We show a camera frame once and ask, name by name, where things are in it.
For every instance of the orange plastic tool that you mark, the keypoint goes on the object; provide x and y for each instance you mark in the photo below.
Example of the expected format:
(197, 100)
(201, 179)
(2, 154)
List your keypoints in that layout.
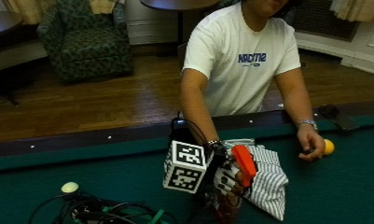
(244, 163)

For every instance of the yellow ball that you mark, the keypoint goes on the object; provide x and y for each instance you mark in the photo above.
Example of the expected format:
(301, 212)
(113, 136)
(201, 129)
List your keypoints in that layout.
(329, 146)

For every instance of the black white striped cloth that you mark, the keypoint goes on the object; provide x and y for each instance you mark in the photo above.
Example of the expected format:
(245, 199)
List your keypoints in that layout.
(269, 183)

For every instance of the white cube with black markers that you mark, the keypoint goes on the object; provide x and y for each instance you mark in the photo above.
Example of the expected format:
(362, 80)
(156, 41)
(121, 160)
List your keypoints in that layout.
(187, 166)

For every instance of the person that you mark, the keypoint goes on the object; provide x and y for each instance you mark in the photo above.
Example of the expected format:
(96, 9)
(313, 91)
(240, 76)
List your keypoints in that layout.
(240, 56)

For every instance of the white ball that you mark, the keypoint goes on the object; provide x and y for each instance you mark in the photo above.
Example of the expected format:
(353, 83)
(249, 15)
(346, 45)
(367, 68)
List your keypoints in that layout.
(70, 187)

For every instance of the dark vent grille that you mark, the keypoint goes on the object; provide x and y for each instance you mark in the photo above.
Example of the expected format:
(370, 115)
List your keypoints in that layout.
(325, 18)

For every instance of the cream curtain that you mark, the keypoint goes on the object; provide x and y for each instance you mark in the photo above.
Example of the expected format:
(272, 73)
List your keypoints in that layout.
(358, 9)
(28, 11)

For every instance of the white cabinet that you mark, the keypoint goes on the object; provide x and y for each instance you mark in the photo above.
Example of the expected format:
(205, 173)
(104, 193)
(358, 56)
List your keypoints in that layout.
(153, 21)

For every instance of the round dark table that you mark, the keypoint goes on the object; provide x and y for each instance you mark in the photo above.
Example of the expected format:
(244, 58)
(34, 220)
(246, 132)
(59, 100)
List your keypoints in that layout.
(180, 6)

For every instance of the green patterned armchair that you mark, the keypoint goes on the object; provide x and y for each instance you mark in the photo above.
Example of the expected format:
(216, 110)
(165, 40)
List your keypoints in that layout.
(87, 43)

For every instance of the cream cloth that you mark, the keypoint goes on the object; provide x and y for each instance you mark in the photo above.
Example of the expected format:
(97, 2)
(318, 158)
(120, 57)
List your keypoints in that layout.
(103, 6)

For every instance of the dark wooden table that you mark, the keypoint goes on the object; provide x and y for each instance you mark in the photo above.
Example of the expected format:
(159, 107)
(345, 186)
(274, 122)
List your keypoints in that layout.
(2, 25)

